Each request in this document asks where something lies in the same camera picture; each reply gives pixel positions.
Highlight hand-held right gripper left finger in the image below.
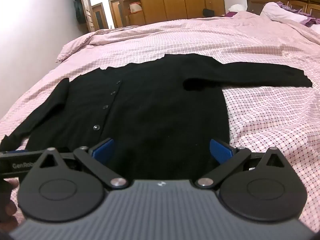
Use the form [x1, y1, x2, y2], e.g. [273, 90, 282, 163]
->
[37, 138, 128, 189]

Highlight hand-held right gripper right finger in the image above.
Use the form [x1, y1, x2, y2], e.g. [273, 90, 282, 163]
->
[196, 139, 287, 189]

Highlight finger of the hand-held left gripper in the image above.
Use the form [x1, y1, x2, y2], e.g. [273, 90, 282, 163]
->
[0, 149, 48, 159]

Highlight black button cardigan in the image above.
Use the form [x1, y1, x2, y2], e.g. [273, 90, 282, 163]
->
[0, 53, 313, 180]

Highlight dark hanging clothes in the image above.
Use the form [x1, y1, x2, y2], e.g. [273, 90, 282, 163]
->
[73, 0, 86, 24]

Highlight person's left hand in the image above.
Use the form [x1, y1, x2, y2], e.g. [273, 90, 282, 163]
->
[0, 179, 20, 219]

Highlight pink checkered bedsheet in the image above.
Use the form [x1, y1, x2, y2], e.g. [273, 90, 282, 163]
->
[0, 10, 320, 230]

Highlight brown wooden door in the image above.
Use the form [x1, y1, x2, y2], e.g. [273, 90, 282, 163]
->
[91, 2, 108, 30]
[110, 0, 124, 28]

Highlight large white pillow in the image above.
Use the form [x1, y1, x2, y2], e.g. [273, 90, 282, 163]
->
[260, 2, 309, 23]

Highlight purple blanket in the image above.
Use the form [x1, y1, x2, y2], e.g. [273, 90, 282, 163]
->
[280, 1, 320, 27]

